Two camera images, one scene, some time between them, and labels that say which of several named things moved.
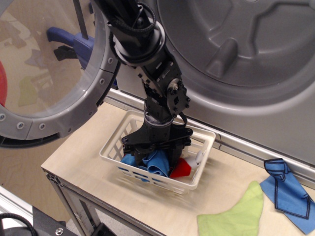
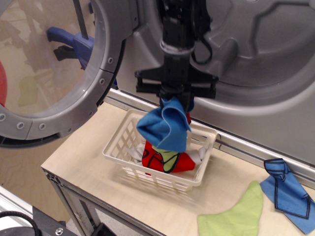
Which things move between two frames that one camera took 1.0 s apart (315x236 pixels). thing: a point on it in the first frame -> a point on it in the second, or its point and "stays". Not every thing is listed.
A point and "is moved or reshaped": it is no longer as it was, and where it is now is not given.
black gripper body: x=169 y=132 -> x=176 y=75
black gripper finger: x=174 y=154 -> x=185 y=100
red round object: x=3 y=84 stays
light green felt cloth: x=242 y=219 stays
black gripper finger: x=139 y=157 -> x=165 y=98
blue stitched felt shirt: x=290 y=194 stays
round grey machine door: x=57 y=68 stays
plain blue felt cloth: x=157 y=162 is moved or reshaped
